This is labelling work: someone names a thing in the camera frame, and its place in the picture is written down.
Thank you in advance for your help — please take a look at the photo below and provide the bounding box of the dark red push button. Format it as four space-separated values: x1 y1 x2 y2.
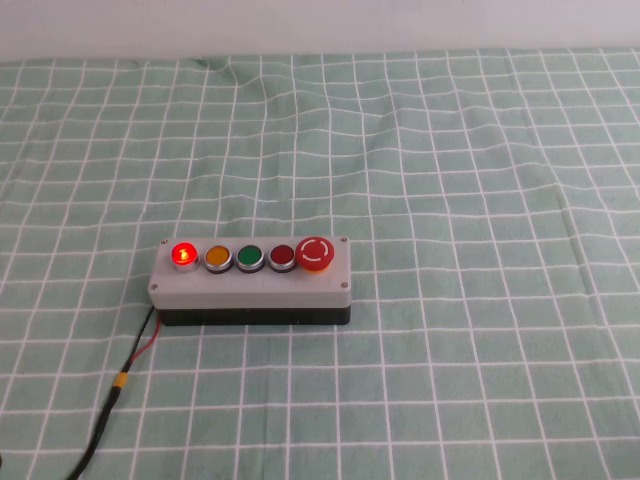
267 243 298 275

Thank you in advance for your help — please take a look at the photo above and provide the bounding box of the grey black switch box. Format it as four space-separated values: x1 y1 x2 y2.
148 235 352 328

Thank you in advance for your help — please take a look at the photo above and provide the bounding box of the green push button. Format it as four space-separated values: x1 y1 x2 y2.
235 244 266 275

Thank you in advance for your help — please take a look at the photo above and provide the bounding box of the green white checked tablecloth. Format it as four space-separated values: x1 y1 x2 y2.
0 47 640 480

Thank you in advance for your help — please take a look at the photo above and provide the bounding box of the red mushroom emergency stop button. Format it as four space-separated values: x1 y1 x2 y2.
294 236 335 276

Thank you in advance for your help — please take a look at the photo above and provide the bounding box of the thick black cable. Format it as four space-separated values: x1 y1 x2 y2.
62 386 122 480

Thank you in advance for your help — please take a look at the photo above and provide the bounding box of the thin black wire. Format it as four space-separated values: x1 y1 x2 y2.
122 305 156 375

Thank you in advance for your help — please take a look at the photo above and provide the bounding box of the thin red wire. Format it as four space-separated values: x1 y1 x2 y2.
128 318 163 364

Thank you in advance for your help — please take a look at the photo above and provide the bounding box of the yellow push button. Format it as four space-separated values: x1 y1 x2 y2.
202 244 234 275

